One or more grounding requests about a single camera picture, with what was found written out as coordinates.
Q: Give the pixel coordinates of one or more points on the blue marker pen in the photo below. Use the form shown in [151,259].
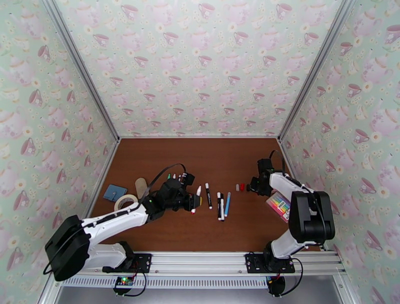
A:
[227,204]

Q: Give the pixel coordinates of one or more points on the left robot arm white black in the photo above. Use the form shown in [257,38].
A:
[112,218]

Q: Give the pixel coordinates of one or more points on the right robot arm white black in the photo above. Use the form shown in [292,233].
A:
[312,218]

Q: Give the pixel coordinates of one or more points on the clear highlighter pack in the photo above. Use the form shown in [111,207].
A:
[278,204]

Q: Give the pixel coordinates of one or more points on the beige oval pad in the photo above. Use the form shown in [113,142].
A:
[140,186]

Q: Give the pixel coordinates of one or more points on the cream masking tape roll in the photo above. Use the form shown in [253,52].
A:
[118,207]

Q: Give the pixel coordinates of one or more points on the blue wallet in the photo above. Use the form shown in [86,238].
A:
[114,192]

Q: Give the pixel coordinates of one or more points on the small controller circuit board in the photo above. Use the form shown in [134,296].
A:
[276,286]
[123,282]

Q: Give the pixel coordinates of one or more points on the aluminium side rail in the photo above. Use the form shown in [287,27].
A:
[104,174]
[292,168]

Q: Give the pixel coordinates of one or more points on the wide aluminium base rail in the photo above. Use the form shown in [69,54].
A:
[200,262]

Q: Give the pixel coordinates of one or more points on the thin aluminium rail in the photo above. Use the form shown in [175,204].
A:
[200,137]

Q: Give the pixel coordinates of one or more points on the aluminium frame post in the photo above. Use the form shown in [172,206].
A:
[80,65]
[317,65]

